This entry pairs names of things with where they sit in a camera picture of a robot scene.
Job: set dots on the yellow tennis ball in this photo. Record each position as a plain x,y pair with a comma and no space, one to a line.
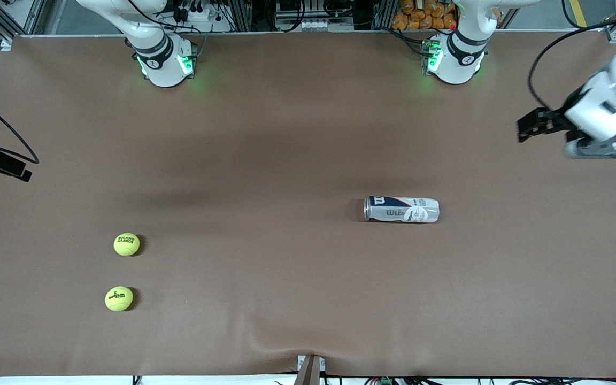
118,299
126,244

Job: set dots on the Wilson tennis ball can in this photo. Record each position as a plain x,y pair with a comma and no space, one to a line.
401,209

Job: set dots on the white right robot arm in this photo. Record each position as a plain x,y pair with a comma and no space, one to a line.
163,69

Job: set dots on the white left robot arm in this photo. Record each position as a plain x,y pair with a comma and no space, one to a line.
460,61

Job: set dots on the orange snack bag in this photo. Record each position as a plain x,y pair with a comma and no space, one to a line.
425,16

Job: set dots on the brown table mat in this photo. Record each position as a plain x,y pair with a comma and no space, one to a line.
308,133

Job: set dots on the white power strip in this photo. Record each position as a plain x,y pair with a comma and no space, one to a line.
206,24

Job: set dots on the white terminal block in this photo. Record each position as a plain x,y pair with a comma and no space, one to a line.
324,25

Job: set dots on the green terminal connector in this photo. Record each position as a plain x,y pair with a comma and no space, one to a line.
385,381

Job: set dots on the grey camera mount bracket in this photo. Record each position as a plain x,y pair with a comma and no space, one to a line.
310,371

